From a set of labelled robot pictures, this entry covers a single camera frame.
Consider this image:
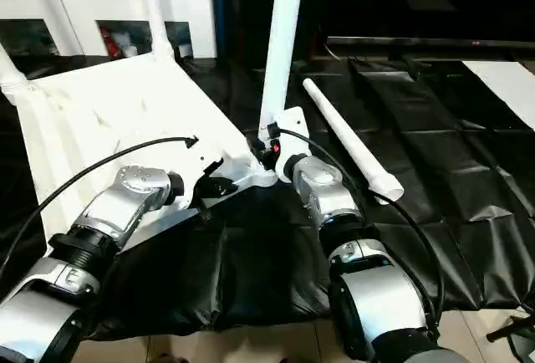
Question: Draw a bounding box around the black plastic mat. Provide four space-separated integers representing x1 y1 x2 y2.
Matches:
0 51 535 337

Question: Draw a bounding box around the white plastic table top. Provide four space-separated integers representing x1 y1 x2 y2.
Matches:
0 52 279 255

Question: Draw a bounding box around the white plastic table leg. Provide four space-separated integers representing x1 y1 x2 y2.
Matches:
0 44 33 92
302 78 405 207
257 0 308 156
140 0 176 62

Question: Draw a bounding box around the white cabinet with glass doors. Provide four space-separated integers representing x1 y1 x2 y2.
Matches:
0 0 218 62

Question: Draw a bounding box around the white flat board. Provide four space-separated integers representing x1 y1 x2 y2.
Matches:
461 60 535 134

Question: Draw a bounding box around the black metal stand frame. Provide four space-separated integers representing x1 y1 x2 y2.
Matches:
486 314 535 362

